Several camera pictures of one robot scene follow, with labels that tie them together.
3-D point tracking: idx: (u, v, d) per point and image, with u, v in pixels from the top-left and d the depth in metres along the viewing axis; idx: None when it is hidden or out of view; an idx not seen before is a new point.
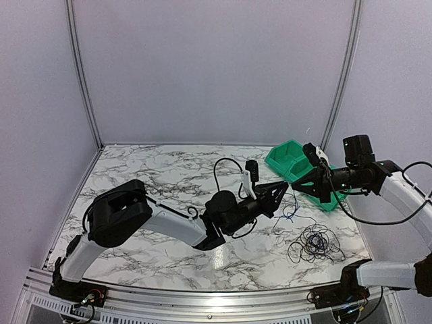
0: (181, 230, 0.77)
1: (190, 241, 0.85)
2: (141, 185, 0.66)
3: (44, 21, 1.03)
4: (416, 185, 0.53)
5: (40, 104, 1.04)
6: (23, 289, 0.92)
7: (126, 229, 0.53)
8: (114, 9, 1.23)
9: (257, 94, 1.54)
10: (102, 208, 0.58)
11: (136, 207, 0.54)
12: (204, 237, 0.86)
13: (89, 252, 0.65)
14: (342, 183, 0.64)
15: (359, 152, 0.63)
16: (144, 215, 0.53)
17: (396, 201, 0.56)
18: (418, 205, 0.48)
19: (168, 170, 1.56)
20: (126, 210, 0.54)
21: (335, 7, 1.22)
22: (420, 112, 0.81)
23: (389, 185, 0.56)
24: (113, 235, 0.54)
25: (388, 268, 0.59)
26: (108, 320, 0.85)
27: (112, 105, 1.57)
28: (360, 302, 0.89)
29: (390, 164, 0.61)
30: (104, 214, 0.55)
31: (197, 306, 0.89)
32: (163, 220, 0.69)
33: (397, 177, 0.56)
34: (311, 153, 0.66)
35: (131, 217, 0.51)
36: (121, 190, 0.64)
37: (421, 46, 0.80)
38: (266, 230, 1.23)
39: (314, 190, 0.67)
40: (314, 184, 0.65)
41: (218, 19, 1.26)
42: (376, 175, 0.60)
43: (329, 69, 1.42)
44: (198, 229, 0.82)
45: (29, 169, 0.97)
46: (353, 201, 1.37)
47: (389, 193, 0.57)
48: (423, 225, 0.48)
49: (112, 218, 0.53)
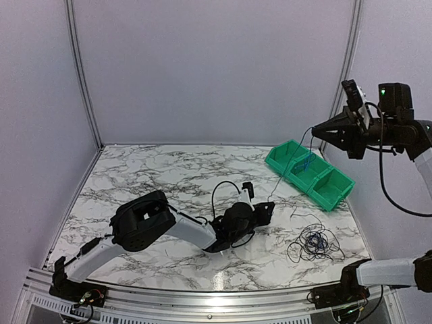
0: (198, 234, 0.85)
1: (202, 245, 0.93)
2: (163, 196, 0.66)
3: (43, 21, 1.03)
4: None
5: (40, 104, 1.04)
6: (23, 289, 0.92)
7: (153, 235, 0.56)
8: (114, 10, 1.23)
9: (258, 93, 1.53)
10: (127, 217, 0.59)
11: (163, 214, 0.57)
12: (213, 240, 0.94)
13: (105, 254, 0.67)
14: (376, 140, 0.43)
15: (399, 105, 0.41)
16: (169, 223, 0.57)
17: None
18: None
19: (168, 171, 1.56)
20: (154, 218, 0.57)
21: (335, 6, 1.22)
22: (421, 111, 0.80)
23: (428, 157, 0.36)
24: (139, 240, 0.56)
25: (388, 266, 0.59)
26: (107, 320, 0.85)
27: (112, 105, 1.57)
28: (360, 302, 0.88)
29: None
30: (132, 221, 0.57)
31: (197, 306, 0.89)
32: (183, 225, 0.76)
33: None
34: (355, 94, 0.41)
35: (161, 223, 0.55)
36: (144, 199, 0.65)
37: (421, 44, 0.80)
38: (266, 230, 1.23)
39: (341, 142, 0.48)
40: (345, 133, 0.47)
41: (218, 19, 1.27)
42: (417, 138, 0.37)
43: (329, 69, 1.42)
44: (210, 233, 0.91)
45: (30, 169, 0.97)
46: (354, 201, 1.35)
47: (426, 167, 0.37)
48: None
49: (141, 223, 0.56)
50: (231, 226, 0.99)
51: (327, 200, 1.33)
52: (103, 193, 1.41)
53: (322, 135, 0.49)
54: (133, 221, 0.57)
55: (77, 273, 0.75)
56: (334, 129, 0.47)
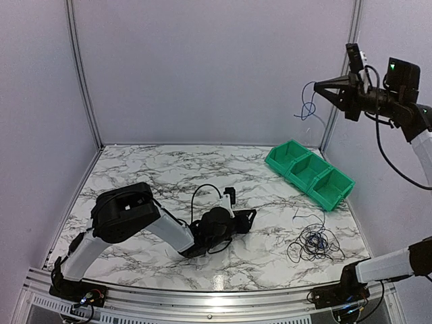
0: (175, 237, 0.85)
1: (179, 247, 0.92)
2: (148, 188, 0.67)
3: (43, 21, 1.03)
4: None
5: (40, 104, 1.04)
6: (23, 289, 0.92)
7: (134, 226, 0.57)
8: (114, 10, 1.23)
9: (257, 92, 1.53)
10: (109, 207, 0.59)
11: (146, 206, 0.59)
12: (191, 244, 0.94)
13: (92, 249, 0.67)
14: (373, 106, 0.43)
15: (406, 84, 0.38)
16: (152, 216, 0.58)
17: (428, 162, 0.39)
18: None
19: (168, 171, 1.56)
20: (136, 209, 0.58)
21: (335, 6, 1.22)
22: None
23: (424, 140, 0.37)
24: (119, 231, 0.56)
25: (382, 260, 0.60)
26: (108, 320, 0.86)
27: (112, 104, 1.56)
28: (360, 302, 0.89)
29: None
30: (113, 211, 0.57)
31: (197, 306, 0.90)
32: (164, 225, 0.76)
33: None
34: (356, 55, 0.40)
35: (144, 214, 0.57)
36: (128, 190, 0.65)
37: (421, 45, 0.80)
38: (265, 230, 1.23)
39: (339, 101, 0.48)
40: (344, 94, 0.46)
41: (218, 19, 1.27)
42: (414, 121, 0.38)
43: (329, 69, 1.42)
44: (189, 236, 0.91)
45: (29, 169, 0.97)
46: (354, 201, 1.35)
47: (422, 147, 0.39)
48: None
49: (123, 214, 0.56)
50: (208, 231, 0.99)
51: (327, 200, 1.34)
52: None
53: (322, 92, 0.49)
54: (115, 211, 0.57)
55: (71, 271, 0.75)
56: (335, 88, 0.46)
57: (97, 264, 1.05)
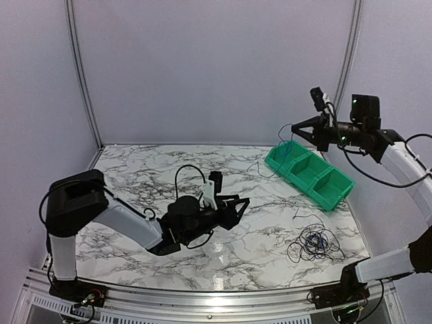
0: (134, 232, 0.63)
1: (146, 244, 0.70)
2: (100, 175, 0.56)
3: (43, 21, 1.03)
4: (419, 157, 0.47)
5: (40, 104, 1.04)
6: (23, 289, 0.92)
7: (83, 219, 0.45)
8: (115, 10, 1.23)
9: (258, 92, 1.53)
10: (57, 197, 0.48)
11: (92, 196, 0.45)
12: (158, 239, 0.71)
13: (57, 246, 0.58)
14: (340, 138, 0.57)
15: (367, 115, 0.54)
16: (100, 206, 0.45)
17: (397, 172, 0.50)
18: (418, 177, 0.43)
19: (168, 171, 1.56)
20: (79, 199, 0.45)
21: (335, 7, 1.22)
22: (418, 112, 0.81)
23: (389, 154, 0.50)
24: (68, 225, 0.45)
25: (383, 257, 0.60)
26: (107, 320, 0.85)
27: (112, 104, 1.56)
28: (359, 302, 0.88)
29: (392, 133, 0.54)
30: (57, 202, 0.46)
31: (197, 306, 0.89)
32: (116, 217, 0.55)
33: (400, 146, 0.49)
34: (318, 96, 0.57)
35: (86, 204, 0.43)
36: (78, 177, 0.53)
37: (420, 46, 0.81)
38: (265, 230, 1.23)
39: (312, 137, 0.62)
40: (314, 131, 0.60)
41: (218, 19, 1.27)
42: (378, 143, 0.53)
43: (329, 69, 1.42)
44: (154, 230, 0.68)
45: (30, 169, 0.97)
46: (354, 201, 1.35)
47: (389, 161, 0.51)
48: (421, 196, 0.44)
49: (65, 204, 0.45)
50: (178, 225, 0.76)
51: (327, 200, 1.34)
52: None
53: (297, 131, 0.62)
54: (58, 202, 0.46)
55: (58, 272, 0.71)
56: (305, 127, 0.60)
57: (96, 264, 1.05)
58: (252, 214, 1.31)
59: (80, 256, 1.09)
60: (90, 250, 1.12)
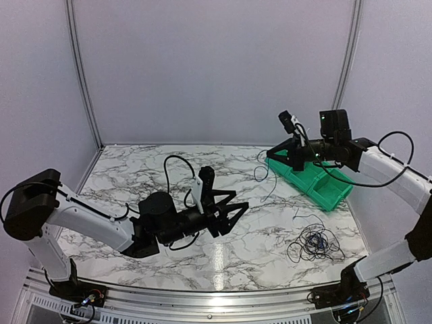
0: (98, 234, 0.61)
1: (116, 247, 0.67)
2: (55, 176, 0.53)
3: (43, 21, 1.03)
4: (392, 155, 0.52)
5: (40, 104, 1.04)
6: (23, 289, 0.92)
7: (36, 221, 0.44)
8: (115, 10, 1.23)
9: (258, 92, 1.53)
10: (15, 201, 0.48)
11: (40, 197, 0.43)
12: (129, 242, 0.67)
13: (35, 247, 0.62)
14: (314, 156, 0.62)
15: (337, 129, 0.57)
16: (48, 208, 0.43)
17: (375, 175, 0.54)
18: (398, 172, 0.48)
19: (168, 171, 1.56)
20: (29, 202, 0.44)
21: (336, 6, 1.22)
22: (418, 112, 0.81)
23: (366, 160, 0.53)
24: (27, 227, 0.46)
25: (381, 252, 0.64)
26: (108, 320, 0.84)
27: (112, 104, 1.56)
28: (360, 302, 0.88)
29: (364, 140, 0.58)
30: (13, 206, 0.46)
31: (198, 306, 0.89)
32: (72, 219, 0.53)
33: (372, 150, 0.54)
34: (285, 120, 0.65)
35: (31, 207, 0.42)
36: (34, 179, 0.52)
37: (422, 46, 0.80)
38: (266, 230, 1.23)
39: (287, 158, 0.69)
40: (289, 152, 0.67)
41: (218, 19, 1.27)
42: (353, 154, 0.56)
43: (329, 68, 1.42)
44: (122, 232, 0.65)
45: (30, 169, 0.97)
46: (354, 201, 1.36)
47: (368, 166, 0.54)
48: (404, 190, 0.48)
49: (17, 207, 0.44)
50: (150, 225, 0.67)
51: (327, 200, 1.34)
52: (104, 193, 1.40)
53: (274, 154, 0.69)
54: (14, 205, 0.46)
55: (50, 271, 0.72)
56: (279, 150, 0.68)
57: (96, 264, 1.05)
58: (252, 214, 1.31)
59: (80, 256, 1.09)
60: (90, 250, 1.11)
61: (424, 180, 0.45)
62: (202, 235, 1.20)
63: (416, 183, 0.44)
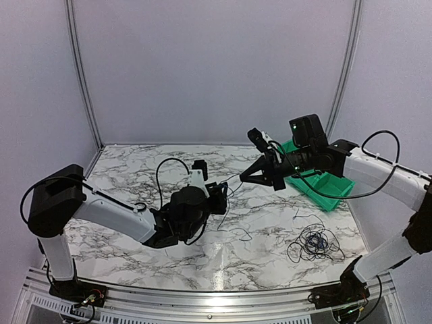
0: (123, 225, 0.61)
1: (139, 237, 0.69)
2: (79, 172, 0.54)
3: (42, 20, 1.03)
4: (377, 155, 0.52)
5: (40, 104, 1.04)
6: (23, 289, 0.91)
7: (62, 216, 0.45)
8: (115, 11, 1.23)
9: (257, 92, 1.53)
10: (39, 196, 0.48)
11: (66, 192, 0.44)
12: (152, 231, 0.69)
13: (49, 247, 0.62)
14: (293, 169, 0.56)
15: (311, 136, 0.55)
16: (75, 202, 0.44)
17: (362, 177, 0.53)
18: (387, 173, 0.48)
19: (168, 171, 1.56)
20: (57, 196, 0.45)
21: (335, 7, 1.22)
22: (417, 111, 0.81)
23: (352, 164, 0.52)
24: (50, 222, 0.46)
25: (378, 250, 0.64)
26: (107, 320, 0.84)
27: (111, 104, 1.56)
28: (360, 302, 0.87)
29: (343, 144, 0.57)
30: (37, 201, 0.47)
31: (197, 306, 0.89)
32: (98, 211, 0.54)
33: (356, 152, 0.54)
34: (257, 139, 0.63)
35: (56, 204, 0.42)
36: (59, 174, 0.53)
37: (420, 46, 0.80)
38: (265, 230, 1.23)
39: (265, 178, 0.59)
40: (266, 171, 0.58)
41: (218, 19, 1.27)
42: (337, 159, 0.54)
43: (329, 69, 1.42)
44: (145, 223, 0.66)
45: (30, 169, 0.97)
46: (353, 201, 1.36)
47: (354, 171, 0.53)
48: (395, 188, 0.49)
49: (44, 202, 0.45)
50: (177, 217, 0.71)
51: (327, 201, 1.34)
52: None
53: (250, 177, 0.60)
54: (39, 200, 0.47)
55: (55, 272, 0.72)
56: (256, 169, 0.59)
57: (96, 264, 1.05)
58: (252, 214, 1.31)
59: (80, 256, 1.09)
60: (90, 250, 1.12)
61: (415, 176, 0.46)
62: (202, 235, 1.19)
63: (409, 181, 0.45)
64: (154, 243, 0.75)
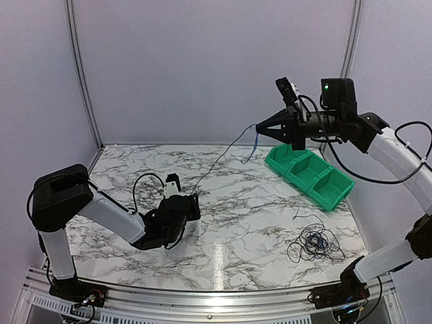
0: (119, 225, 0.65)
1: (128, 239, 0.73)
2: (83, 171, 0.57)
3: (42, 20, 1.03)
4: (408, 144, 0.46)
5: (40, 104, 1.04)
6: (23, 289, 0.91)
7: (67, 212, 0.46)
8: (114, 10, 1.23)
9: (257, 92, 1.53)
10: (42, 192, 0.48)
11: (75, 189, 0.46)
12: (142, 233, 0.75)
13: (49, 244, 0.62)
14: (317, 131, 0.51)
15: (344, 100, 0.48)
16: (85, 199, 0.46)
17: (385, 160, 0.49)
18: (412, 169, 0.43)
19: (167, 170, 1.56)
20: (65, 192, 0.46)
21: (335, 6, 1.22)
22: (417, 111, 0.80)
23: (379, 144, 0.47)
24: (53, 218, 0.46)
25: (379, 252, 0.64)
26: (108, 320, 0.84)
27: (111, 104, 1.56)
28: (360, 302, 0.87)
29: (374, 117, 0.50)
30: (42, 196, 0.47)
31: (197, 306, 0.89)
32: (100, 210, 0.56)
33: (388, 133, 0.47)
34: (286, 90, 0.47)
35: (66, 200, 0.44)
36: (63, 172, 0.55)
37: (420, 45, 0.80)
38: (265, 230, 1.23)
39: (284, 136, 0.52)
40: (287, 129, 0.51)
41: (218, 18, 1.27)
42: (364, 132, 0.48)
43: (329, 69, 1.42)
44: (138, 225, 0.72)
45: (30, 169, 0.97)
46: (354, 201, 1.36)
47: (378, 150, 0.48)
48: (414, 186, 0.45)
49: (50, 198, 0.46)
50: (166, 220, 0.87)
51: (327, 200, 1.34)
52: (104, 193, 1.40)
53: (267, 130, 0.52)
54: (44, 196, 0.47)
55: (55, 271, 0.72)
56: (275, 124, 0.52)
57: (96, 264, 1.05)
58: (252, 214, 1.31)
59: (80, 256, 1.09)
60: (90, 250, 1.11)
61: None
62: (202, 235, 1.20)
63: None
64: (141, 245, 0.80)
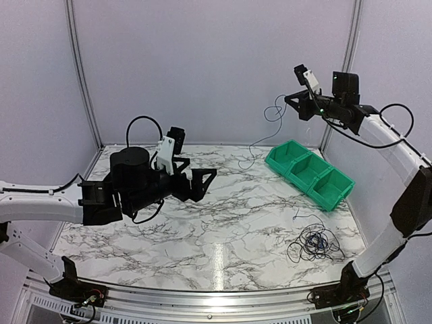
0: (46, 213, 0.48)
1: (80, 222, 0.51)
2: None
3: (42, 19, 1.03)
4: (393, 126, 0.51)
5: (40, 104, 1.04)
6: (23, 289, 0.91)
7: None
8: (115, 11, 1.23)
9: (257, 92, 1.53)
10: None
11: None
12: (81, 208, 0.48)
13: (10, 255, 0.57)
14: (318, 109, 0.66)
15: (346, 90, 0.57)
16: None
17: (372, 140, 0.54)
18: (391, 143, 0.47)
19: None
20: None
21: (335, 6, 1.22)
22: (416, 111, 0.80)
23: (366, 125, 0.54)
24: None
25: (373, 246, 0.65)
26: (107, 320, 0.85)
27: (111, 104, 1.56)
28: (360, 302, 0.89)
29: (369, 108, 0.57)
30: None
31: (197, 306, 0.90)
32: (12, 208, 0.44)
33: (376, 117, 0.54)
34: (300, 73, 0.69)
35: None
36: None
37: (418, 46, 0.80)
38: (265, 230, 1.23)
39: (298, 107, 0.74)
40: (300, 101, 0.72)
41: (218, 18, 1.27)
42: (354, 117, 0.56)
43: (329, 69, 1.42)
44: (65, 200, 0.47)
45: (30, 169, 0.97)
46: (354, 201, 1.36)
47: (366, 132, 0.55)
48: (398, 163, 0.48)
49: None
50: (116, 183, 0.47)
51: (327, 201, 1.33)
52: None
53: (289, 102, 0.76)
54: None
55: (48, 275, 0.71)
56: (296, 98, 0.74)
57: (97, 264, 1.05)
58: (252, 214, 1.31)
59: (80, 256, 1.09)
60: (90, 250, 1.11)
61: (416, 156, 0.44)
62: (202, 235, 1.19)
63: (408, 156, 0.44)
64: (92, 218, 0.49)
